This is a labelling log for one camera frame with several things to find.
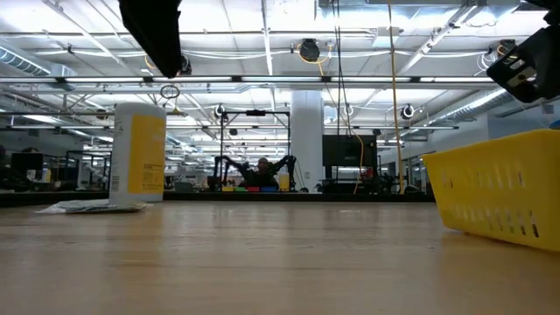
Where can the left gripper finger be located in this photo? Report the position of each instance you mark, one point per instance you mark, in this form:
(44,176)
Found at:
(157,35)

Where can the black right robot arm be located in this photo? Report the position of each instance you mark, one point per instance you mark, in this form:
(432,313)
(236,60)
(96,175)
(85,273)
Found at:
(552,9)

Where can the black background robot arm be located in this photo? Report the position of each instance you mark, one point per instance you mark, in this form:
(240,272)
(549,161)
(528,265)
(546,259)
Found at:
(232,164)
(286,163)

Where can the blue plastic basket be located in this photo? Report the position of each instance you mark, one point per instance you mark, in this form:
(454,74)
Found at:
(555,125)

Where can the white wipes canister yellow label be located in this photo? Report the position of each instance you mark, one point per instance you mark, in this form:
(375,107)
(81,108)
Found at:
(137,153)

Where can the yellow plastic basket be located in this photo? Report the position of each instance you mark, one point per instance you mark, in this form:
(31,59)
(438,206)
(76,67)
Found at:
(499,184)

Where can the long ceiling light strip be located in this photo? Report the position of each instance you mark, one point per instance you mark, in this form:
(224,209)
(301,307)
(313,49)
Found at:
(280,79)

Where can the yellow background bin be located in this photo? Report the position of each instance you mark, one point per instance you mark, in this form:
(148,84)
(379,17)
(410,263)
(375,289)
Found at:
(227,189)

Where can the person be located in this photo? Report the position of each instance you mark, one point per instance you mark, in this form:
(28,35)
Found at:
(262,175)

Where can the green background bin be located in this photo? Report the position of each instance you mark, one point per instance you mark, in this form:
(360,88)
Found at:
(240,189)

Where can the red background bin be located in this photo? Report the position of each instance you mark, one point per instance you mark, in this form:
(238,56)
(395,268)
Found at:
(254,189)

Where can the white building column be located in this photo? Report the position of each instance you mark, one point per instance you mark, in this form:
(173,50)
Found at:
(307,140)

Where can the black round pad in plastic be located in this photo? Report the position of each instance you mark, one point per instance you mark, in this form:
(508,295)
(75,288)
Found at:
(92,206)

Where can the blue background bin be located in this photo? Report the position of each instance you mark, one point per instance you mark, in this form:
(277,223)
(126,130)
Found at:
(269,189)

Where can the yellow background canister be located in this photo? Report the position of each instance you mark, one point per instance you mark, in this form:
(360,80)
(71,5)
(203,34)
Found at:
(284,183)

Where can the silver ventilation duct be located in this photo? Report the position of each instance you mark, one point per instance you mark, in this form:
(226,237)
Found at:
(22,61)
(481,102)

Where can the black background station frame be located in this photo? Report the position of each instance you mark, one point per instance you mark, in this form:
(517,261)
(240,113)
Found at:
(256,113)

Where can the black wall screen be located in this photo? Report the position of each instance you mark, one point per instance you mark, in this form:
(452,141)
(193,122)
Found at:
(350,151)

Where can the black metal table frame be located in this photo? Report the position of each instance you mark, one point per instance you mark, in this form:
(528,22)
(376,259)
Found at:
(306,197)

